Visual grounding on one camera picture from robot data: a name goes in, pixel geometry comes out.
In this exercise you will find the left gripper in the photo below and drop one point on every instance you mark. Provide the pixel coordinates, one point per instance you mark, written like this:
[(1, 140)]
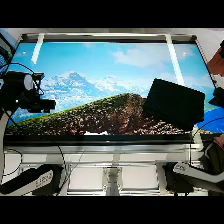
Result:
[(43, 105)]

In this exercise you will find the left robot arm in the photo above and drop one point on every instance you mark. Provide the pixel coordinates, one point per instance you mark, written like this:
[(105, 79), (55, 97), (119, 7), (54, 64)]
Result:
[(13, 90)]

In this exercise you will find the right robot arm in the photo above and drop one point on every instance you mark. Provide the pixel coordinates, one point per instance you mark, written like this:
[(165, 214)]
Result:
[(200, 173)]

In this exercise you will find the black folded garment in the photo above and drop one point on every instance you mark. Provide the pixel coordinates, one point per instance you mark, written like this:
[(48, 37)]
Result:
[(175, 104)]

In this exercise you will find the blue garment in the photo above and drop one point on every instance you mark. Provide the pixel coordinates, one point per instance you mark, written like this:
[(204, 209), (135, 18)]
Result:
[(213, 121)]

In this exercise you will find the white garment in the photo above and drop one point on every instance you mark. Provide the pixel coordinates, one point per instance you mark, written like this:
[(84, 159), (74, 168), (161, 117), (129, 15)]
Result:
[(220, 81)]

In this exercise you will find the red-brown garment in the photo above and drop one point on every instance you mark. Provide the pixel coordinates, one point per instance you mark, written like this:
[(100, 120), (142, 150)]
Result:
[(217, 63)]

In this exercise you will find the silver frame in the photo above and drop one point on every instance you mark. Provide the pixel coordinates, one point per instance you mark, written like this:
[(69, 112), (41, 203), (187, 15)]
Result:
[(100, 156)]

